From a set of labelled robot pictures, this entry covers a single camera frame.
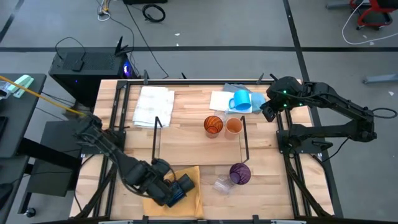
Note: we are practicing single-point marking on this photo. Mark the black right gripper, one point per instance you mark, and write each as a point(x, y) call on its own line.
point(270, 108)

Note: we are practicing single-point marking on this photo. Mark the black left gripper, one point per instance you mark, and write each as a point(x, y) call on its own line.
point(158, 186)

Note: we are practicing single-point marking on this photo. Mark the black matte tumbler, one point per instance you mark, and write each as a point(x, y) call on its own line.
point(188, 182)

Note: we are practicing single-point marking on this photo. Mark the light blue plastic mug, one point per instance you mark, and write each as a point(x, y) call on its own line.
point(241, 100)

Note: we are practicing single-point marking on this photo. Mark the peach plastic cup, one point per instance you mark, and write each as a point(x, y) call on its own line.
point(233, 127)

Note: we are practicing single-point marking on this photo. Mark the clear plastic faceted cup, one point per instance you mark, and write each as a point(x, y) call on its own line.
point(223, 184)

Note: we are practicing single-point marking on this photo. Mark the orange faceted tumbler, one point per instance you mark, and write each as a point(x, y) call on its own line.
point(213, 126)

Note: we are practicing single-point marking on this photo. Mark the purple faceted tumbler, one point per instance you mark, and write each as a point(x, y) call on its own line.
point(240, 173)

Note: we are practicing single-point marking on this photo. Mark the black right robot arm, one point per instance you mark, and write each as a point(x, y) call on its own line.
point(342, 109)

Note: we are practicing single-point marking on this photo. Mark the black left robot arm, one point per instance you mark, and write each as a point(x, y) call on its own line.
point(105, 146)

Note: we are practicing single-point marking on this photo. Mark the yellow waffle cloth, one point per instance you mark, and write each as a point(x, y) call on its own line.
point(186, 208)

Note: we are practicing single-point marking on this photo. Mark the blue-grey cloth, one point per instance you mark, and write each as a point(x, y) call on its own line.
point(258, 101)

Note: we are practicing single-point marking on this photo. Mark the white checked towel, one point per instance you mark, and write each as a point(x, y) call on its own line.
point(154, 105)

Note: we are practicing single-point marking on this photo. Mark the grey metal floor foot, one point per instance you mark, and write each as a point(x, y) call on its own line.
point(382, 78)
point(337, 5)

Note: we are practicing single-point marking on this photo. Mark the black desk base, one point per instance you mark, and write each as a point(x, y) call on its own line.
point(53, 180)

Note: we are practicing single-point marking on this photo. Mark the red chair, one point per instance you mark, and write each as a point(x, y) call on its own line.
point(360, 21)

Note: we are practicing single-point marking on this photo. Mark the black caster wheel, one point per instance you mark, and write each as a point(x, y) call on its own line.
point(30, 212)

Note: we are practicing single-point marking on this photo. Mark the black computer tower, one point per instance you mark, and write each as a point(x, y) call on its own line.
point(99, 62)

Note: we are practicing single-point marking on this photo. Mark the small black box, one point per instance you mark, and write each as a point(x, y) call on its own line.
point(77, 65)

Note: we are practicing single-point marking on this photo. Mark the black desk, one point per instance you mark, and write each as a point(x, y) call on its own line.
point(28, 124)

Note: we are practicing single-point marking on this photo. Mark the black floor box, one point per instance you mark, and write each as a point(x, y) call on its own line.
point(143, 1)

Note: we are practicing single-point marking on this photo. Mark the mint green stapler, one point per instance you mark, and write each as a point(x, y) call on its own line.
point(21, 84)

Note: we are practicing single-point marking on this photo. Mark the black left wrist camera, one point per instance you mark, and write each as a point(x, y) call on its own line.
point(161, 166)

